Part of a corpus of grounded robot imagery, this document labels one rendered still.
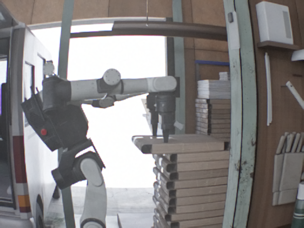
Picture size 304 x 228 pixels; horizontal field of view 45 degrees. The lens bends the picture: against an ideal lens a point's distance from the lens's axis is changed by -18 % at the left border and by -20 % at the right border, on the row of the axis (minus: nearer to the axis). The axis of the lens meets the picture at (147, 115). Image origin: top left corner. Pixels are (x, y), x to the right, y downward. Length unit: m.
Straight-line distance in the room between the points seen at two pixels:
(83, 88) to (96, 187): 0.49
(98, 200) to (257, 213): 1.08
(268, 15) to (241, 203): 0.53
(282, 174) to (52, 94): 1.07
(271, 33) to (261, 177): 0.41
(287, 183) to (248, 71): 0.36
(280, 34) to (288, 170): 0.40
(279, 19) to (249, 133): 0.34
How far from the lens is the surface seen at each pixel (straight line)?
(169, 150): 1.95
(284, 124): 1.19
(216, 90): 3.94
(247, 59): 1.11
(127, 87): 1.90
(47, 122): 1.99
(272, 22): 1.11
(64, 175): 2.05
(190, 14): 4.60
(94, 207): 2.10
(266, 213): 1.22
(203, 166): 2.00
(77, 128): 1.98
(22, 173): 2.51
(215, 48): 4.61
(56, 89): 1.82
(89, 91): 1.85
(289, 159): 1.18
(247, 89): 1.10
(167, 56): 4.45
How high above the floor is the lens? 1.31
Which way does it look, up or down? 2 degrees down
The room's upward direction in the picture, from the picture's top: straight up
